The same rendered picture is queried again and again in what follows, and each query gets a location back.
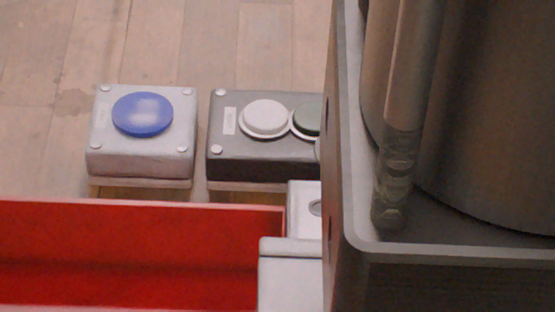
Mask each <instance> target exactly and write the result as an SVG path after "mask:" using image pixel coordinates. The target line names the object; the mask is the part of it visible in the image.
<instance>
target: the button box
mask: <svg viewBox="0 0 555 312"><path fill-rule="evenodd" d="M262 99H267V100H273V101H276V102H278V103H280V104H281V105H283V106H284V107H285V109H286V111H287V114H288V119H287V126H286V128H285V129H284V130H282V131H281V132H279V133H274V134H259V133H254V132H252V131H250V130H248V129H247V128H246V127H245V124H244V122H243V117H244V110H245V108H246V107H247V106H248V105H249V104H250V103H252V102H254V101H256V100H262ZM306 102H321V103H322V102H323V93H305V92H283V91H260V89H237V88H214V89H213V90H212V92H211V99H210V110H209V121H208V133H206V156H205V175H206V188H208V189H210V190H221V191H245V192H286V185H287V181H288V180H314V181H320V165H319V164H318V163H317V161H316V156H315V153H314V149H315V144H316V140H317V138H318V137H309V135H305V134H303V133H300V132H298V131H297V130H296V129H295V127H294V126H293V124H292V118H293V112H294V110H295V108H296V107H298V106H299V105H302V104H304V103H306Z"/></svg>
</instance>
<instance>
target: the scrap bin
mask: <svg viewBox="0 0 555 312"><path fill-rule="evenodd" d="M284 212H285V205H244V204H221V203H195V202H172V201H148V200H125V199H101V198H55V197H31V196H7V195H0V312H256V307H257V282H258V245H259V240H260V238H261V237H284Z"/></svg>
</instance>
